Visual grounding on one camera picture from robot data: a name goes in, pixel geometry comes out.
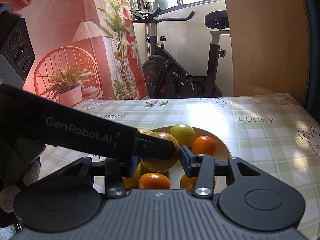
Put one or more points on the gloved left hand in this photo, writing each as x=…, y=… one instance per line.
x=20, y=167

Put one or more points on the bright orange tangerine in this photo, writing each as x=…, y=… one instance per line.
x=204, y=145

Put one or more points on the cream round plate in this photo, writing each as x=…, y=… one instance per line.
x=222, y=153

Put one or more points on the greenish orange tangerine back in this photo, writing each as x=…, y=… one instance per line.
x=145, y=131

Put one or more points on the black exercise bike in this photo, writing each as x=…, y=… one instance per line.
x=164, y=76

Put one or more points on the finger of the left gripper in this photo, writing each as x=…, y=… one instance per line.
x=154, y=147

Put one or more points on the large yellow lemon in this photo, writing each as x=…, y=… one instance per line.
x=159, y=165

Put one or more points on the green lime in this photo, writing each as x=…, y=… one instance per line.
x=184, y=134

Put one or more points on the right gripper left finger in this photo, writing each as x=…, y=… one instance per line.
x=115, y=171

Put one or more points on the printed room backdrop cloth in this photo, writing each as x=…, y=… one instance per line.
x=39, y=36

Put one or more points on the dark orange tangerine front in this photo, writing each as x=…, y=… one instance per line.
x=151, y=181

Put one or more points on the checkered green tablecloth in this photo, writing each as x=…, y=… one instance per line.
x=273, y=132

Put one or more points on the wooden board panel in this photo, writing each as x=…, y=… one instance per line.
x=270, y=47

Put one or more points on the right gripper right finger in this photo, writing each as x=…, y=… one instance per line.
x=201, y=166

